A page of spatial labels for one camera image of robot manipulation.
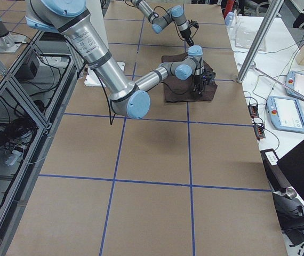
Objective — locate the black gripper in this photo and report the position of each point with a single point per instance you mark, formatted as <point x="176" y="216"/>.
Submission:
<point x="187" y="35"/>
<point x="198" y="82"/>

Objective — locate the dark brown t-shirt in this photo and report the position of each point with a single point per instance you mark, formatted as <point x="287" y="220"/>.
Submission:
<point x="176" y="90"/>

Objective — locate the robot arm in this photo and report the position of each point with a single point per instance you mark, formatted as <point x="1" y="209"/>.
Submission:
<point x="127" y="98"/>
<point x="175" y="15"/>

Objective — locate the red cylinder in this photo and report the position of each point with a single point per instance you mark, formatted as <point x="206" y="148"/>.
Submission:
<point x="228" y="7"/>

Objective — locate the clear plastic bag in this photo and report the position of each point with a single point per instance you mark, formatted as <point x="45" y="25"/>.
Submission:
<point x="244" y="37"/>

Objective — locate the orange terminal board far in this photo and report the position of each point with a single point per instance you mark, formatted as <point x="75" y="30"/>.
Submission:
<point x="253" y="110"/>

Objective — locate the orange terminal board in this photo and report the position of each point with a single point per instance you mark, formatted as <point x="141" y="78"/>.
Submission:
<point x="253" y="110"/>
<point x="259" y="130"/>

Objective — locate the reacher grabber tool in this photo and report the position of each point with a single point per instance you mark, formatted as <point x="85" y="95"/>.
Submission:
<point x="283" y="84"/>

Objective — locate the orange terminal board near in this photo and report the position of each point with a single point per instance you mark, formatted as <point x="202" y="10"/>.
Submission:
<point x="259" y="130"/>

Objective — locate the near teach pendant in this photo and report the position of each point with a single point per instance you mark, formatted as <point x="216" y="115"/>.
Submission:
<point x="285" y="114"/>

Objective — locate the teach pendant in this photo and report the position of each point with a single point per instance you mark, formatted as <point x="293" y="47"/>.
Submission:
<point x="285" y="114"/>
<point x="295" y="81"/>

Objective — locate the far teach pendant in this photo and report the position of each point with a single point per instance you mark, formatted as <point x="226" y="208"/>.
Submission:
<point x="295" y="81"/>

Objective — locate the black box with label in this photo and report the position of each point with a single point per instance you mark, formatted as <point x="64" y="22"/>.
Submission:
<point x="275" y="176"/>

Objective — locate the metal cup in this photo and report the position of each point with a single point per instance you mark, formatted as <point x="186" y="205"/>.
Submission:
<point x="290" y="193"/>

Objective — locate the black electronics box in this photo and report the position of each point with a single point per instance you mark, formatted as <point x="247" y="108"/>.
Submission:
<point x="29" y="68"/>

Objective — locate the aluminium frame post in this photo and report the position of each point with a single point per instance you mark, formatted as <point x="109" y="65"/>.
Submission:
<point x="267" y="21"/>

